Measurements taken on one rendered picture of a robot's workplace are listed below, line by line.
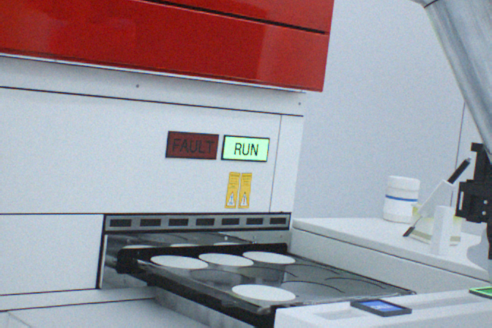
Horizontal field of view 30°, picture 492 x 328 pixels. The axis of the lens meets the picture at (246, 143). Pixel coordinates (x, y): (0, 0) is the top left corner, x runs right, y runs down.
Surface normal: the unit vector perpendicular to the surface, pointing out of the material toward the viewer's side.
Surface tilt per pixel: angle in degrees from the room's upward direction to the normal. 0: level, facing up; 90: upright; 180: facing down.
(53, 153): 90
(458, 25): 106
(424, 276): 90
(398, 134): 90
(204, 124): 90
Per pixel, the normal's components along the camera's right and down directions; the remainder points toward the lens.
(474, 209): -0.74, -0.05
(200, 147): 0.66, 0.13
